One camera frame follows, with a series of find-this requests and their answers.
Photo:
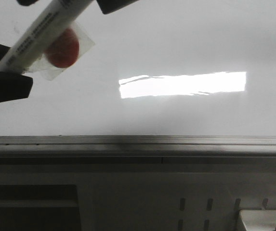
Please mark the white whiteboard marker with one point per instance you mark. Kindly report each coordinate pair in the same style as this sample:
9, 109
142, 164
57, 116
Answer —
48, 26

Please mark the red round magnet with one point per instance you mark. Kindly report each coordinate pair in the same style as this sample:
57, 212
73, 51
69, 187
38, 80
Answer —
63, 53

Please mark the white whiteboard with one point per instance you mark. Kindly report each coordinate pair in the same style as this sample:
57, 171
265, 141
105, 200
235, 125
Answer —
162, 67

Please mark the aluminium whiteboard frame rail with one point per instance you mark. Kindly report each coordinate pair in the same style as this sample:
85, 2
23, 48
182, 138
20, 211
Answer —
130, 148

